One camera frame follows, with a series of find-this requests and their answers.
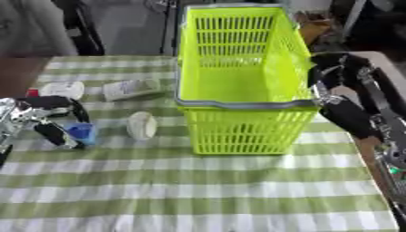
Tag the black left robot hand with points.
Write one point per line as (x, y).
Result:
(48, 102)

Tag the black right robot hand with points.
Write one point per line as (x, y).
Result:
(349, 116)

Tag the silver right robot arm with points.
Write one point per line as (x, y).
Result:
(394, 157)

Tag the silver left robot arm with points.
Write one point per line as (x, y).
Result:
(11, 116)

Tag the brown cardboard box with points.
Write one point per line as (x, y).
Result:
(314, 28)

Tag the small red object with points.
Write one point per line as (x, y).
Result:
(32, 92)

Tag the white round container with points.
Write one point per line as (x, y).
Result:
(63, 89)

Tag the small blue packet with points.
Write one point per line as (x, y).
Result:
(83, 132)

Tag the person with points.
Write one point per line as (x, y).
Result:
(32, 30)

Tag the black tripod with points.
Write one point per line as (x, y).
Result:
(84, 33)

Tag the white printed tube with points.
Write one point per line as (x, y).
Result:
(129, 89)

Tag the lime green plastic basket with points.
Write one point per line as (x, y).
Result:
(238, 81)

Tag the thin black stand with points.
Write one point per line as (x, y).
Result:
(168, 27)

